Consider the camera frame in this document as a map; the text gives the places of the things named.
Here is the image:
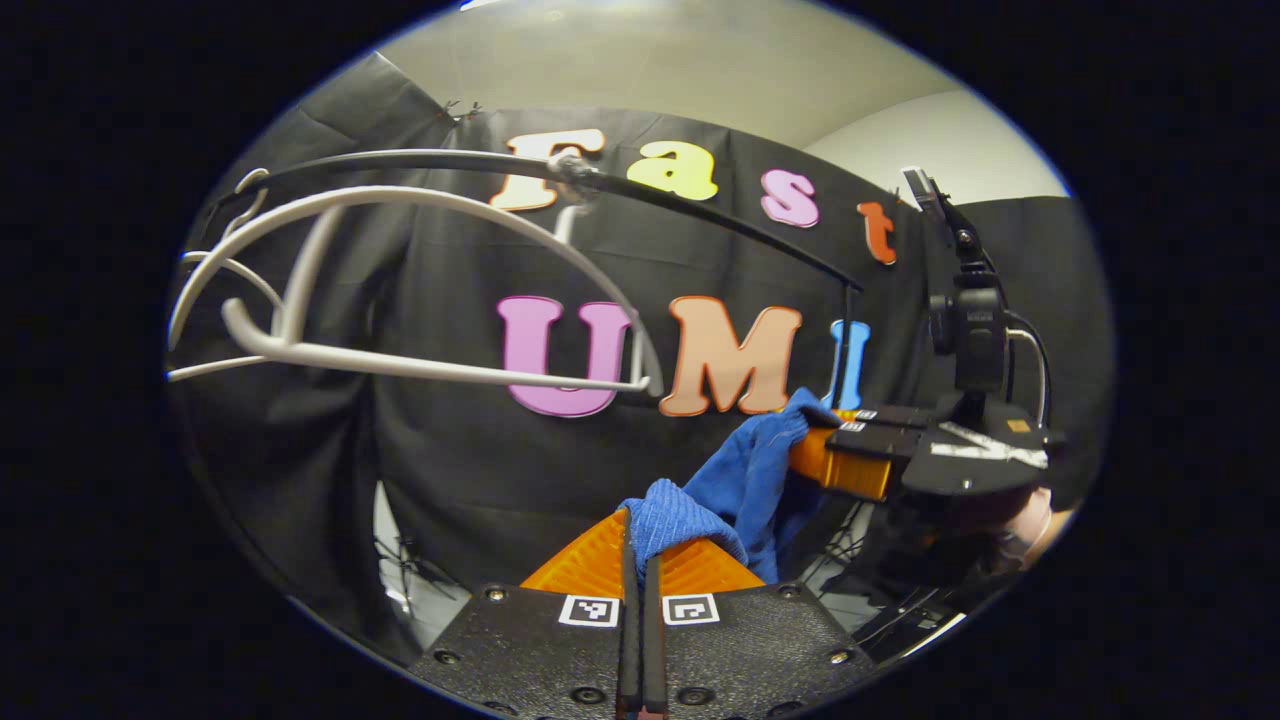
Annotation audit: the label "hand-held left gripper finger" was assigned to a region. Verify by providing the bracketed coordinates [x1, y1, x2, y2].
[410, 508, 643, 719]
[644, 538, 881, 720]

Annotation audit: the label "blue corduroy shirt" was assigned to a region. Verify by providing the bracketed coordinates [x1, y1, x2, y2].
[618, 388, 843, 586]

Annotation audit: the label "white clothes hanger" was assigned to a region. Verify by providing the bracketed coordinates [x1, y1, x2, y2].
[165, 185, 668, 396]
[165, 168, 288, 386]

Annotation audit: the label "black stand legs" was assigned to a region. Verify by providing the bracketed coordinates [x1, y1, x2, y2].
[375, 533, 466, 616]

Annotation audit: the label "black backdrop cloth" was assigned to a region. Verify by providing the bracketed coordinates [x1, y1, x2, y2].
[165, 50, 1116, 666]

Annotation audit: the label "black clothes rail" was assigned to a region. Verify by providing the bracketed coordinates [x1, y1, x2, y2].
[195, 148, 869, 411]

